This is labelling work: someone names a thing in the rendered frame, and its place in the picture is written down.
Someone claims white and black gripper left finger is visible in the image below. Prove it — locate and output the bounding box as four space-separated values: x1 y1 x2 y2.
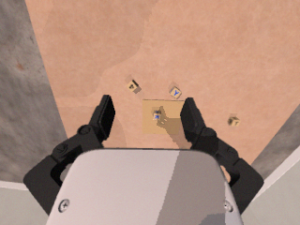
23 95 115 216

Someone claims tan flat square mat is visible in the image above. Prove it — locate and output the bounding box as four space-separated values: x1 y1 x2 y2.
142 99 185 135

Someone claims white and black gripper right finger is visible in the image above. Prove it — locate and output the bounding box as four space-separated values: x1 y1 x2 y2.
180 97 264 215

